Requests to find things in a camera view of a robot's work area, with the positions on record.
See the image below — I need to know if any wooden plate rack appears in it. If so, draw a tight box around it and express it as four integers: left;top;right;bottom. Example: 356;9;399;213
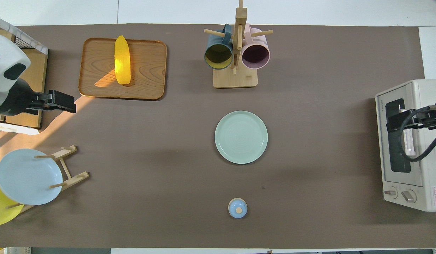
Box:
6;145;90;214

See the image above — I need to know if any wooden serving tray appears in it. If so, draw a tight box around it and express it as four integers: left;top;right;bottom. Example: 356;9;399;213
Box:
78;38;168;101

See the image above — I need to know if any brown table mat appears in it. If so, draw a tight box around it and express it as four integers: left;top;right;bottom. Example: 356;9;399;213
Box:
0;24;436;248

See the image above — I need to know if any pink mug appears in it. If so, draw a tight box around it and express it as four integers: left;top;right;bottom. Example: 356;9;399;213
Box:
241;23;271;69

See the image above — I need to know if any yellow plate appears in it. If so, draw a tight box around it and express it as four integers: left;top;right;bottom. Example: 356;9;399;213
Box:
0;167;24;227

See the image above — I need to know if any wire basket with wooden shelf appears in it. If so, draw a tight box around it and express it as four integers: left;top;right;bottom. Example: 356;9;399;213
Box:
0;14;49;134

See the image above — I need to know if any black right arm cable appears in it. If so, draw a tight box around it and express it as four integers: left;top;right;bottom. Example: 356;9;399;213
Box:
399;105;436;163

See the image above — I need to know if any pale green plate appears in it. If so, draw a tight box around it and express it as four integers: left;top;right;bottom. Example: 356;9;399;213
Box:
214;111;268;164

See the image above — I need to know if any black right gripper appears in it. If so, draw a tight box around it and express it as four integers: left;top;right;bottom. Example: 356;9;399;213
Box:
387;110;436;132

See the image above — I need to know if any dark blue mug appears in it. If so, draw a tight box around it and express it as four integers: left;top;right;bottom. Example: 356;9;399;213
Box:
204;24;234;70

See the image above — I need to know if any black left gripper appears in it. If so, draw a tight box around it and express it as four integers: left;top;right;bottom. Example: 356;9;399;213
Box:
28;90;77;113

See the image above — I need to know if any light blue plate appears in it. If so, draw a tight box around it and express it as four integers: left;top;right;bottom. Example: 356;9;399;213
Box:
0;149;62;206

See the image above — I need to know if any yellow banana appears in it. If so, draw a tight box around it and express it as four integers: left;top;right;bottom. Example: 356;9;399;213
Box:
114;35;131;85

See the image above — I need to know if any cream toaster oven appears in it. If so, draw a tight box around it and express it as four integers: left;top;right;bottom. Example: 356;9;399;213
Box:
375;79;436;212

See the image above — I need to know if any wooden mug rack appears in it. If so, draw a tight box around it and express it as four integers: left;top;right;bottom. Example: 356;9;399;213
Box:
204;0;274;89

